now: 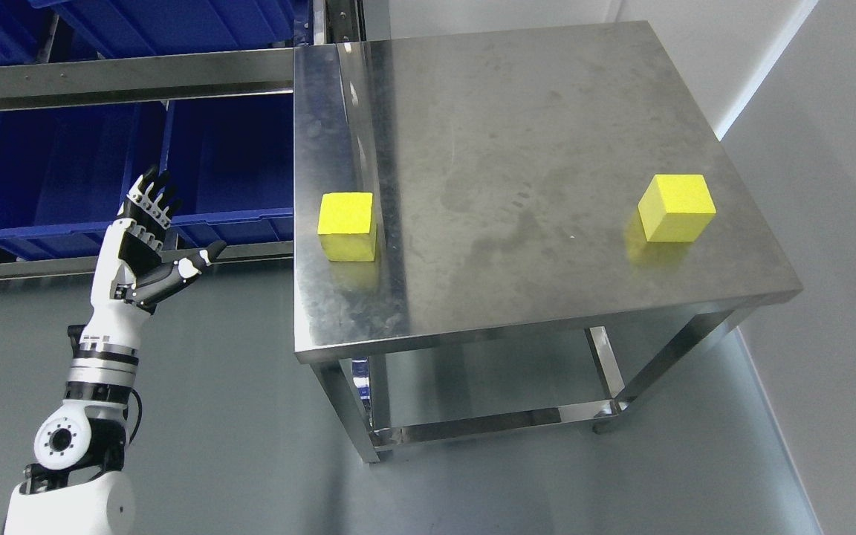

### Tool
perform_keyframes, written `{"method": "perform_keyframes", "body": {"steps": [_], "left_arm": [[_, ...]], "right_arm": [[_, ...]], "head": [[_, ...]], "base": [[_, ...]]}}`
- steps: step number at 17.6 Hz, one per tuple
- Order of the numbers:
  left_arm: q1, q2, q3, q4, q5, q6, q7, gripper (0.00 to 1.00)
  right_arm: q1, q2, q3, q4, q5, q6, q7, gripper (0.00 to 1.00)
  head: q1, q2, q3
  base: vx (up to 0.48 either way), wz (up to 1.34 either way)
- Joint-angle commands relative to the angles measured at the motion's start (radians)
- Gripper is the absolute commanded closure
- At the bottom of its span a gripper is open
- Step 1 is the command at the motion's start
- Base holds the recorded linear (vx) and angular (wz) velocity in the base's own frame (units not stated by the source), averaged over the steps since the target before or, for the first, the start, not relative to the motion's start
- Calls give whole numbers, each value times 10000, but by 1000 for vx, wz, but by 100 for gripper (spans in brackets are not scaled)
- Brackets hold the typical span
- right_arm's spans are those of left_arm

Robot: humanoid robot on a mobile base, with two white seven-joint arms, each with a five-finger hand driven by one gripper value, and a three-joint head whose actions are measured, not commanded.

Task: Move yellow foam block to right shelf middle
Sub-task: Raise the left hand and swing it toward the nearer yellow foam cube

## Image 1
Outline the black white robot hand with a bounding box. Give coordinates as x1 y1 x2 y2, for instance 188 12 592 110
91 165 227 313

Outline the yellow foam block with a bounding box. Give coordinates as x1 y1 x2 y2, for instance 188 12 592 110
317 192 377 263
638 174 717 243

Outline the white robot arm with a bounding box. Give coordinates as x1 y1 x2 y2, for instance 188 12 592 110
3 299 149 534

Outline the metal shelf rack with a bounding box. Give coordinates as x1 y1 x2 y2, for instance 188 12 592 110
0 1 367 281

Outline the stainless steel table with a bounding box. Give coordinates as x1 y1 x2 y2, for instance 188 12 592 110
293 22 803 464

